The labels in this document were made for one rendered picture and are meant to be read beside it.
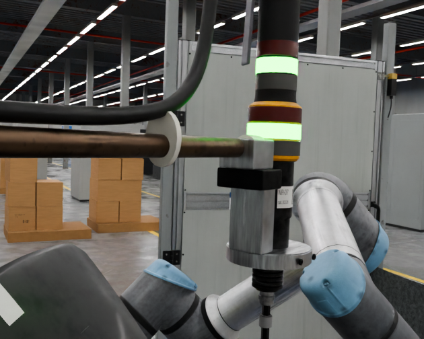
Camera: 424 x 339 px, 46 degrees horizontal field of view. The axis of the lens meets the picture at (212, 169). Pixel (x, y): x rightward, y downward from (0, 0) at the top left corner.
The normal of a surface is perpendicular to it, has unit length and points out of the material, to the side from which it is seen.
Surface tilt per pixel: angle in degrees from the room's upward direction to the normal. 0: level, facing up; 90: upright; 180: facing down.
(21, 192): 90
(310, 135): 90
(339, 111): 90
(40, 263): 44
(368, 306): 82
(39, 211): 90
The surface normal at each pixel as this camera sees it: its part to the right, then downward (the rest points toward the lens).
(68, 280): 0.71, -0.65
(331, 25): 0.44, 0.07
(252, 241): -0.58, 0.02
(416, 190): -0.89, -0.01
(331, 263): -0.66, -0.73
